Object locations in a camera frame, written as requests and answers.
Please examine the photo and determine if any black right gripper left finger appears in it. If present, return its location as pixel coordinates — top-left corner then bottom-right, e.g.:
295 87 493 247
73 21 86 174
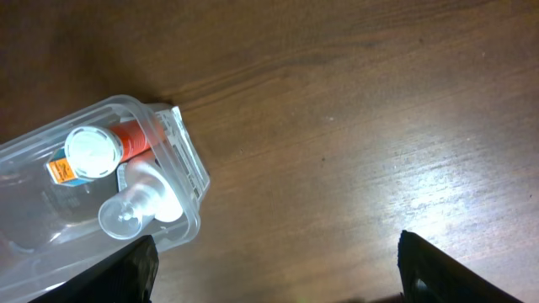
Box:
31 236 159 303

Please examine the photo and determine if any small gold lid jar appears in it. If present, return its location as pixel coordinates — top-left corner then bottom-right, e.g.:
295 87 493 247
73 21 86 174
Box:
45 147 93 187

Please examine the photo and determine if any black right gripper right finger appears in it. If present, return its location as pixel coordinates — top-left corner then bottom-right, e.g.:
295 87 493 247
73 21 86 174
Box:
398 230 520 303

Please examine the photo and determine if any clear plastic container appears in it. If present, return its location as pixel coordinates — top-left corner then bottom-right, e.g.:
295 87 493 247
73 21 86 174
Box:
1 95 210 302

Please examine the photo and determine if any white plastic bottle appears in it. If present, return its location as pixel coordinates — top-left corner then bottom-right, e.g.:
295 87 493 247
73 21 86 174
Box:
98 151 184 240

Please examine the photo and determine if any orange tube white cap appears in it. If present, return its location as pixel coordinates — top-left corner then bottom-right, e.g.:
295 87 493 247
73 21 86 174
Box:
64 120 152 179

